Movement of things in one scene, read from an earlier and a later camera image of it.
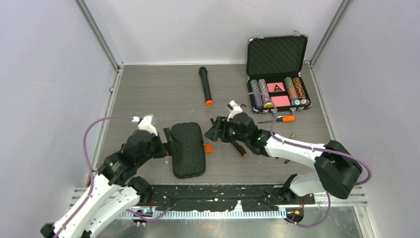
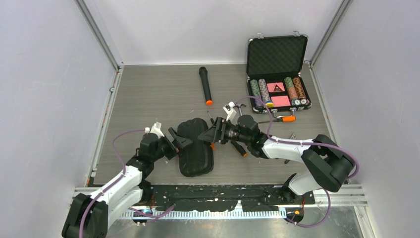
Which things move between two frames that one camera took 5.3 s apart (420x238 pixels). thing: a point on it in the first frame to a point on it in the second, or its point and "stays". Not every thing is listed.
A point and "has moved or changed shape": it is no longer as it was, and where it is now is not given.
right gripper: (215, 133) stays
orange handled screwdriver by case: (288, 119) stays
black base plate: (222, 197) stays
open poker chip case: (274, 66) stays
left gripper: (162, 152) to (179, 143)
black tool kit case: (188, 152) has moved or changed shape
